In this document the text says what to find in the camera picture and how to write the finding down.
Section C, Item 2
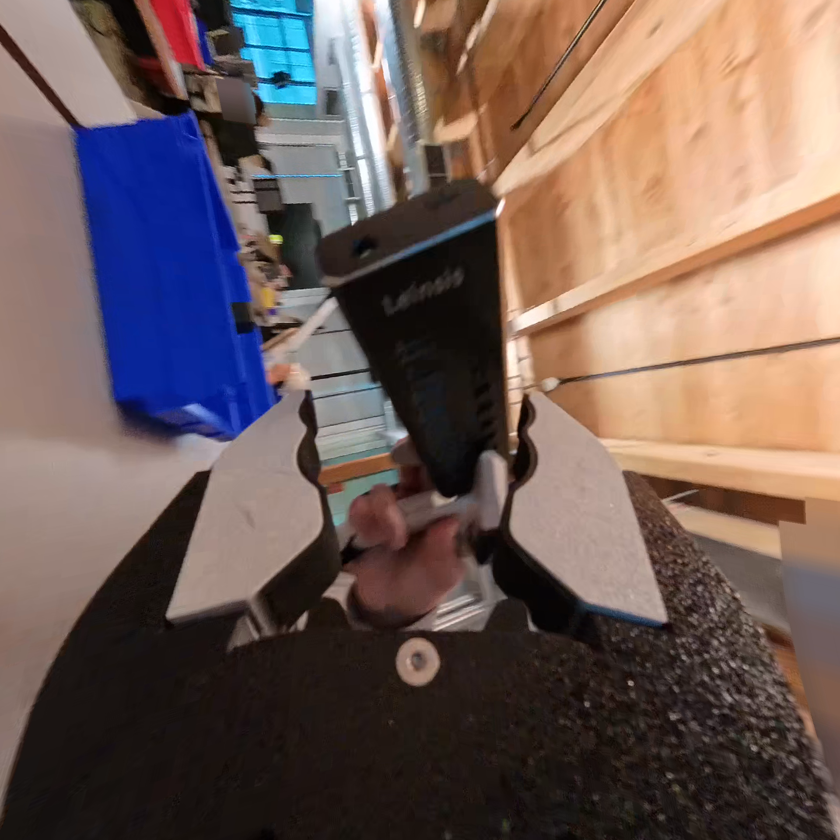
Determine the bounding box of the person's right hand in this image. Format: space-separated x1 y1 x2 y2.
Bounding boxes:
346 484 475 624

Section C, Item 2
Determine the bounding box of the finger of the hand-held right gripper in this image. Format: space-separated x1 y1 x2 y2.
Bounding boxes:
469 451 511 534

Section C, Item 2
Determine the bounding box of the blue plastic bin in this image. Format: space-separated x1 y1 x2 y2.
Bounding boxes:
73 110 280 442

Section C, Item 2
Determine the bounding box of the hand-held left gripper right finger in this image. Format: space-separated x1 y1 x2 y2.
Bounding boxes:
491 390 670 632

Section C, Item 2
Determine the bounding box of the person's right forearm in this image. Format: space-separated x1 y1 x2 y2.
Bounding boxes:
344 589 439 634

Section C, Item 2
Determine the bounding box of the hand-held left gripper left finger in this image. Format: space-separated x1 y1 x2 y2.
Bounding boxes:
166 390 342 634

